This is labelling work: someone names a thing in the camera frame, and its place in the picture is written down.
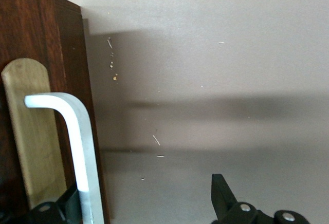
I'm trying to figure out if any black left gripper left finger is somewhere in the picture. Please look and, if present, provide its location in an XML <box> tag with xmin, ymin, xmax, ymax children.
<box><xmin>25</xmin><ymin>182</ymin><xmax>83</xmax><ymax>224</ymax></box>

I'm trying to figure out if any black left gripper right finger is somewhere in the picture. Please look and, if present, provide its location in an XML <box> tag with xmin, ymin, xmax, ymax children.
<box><xmin>211</xmin><ymin>173</ymin><xmax>273</xmax><ymax>224</ymax></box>

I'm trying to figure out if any dark brown wooden cabinet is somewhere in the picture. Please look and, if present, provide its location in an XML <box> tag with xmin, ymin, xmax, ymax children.
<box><xmin>52</xmin><ymin>0</ymin><xmax>112</xmax><ymax>224</ymax></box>

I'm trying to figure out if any wooden drawer with white handle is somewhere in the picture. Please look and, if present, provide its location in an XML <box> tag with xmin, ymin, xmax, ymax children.
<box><xmin>0</xmin><ymin>0</ymin><xmax>105</xmax><ymax>224</ymax></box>

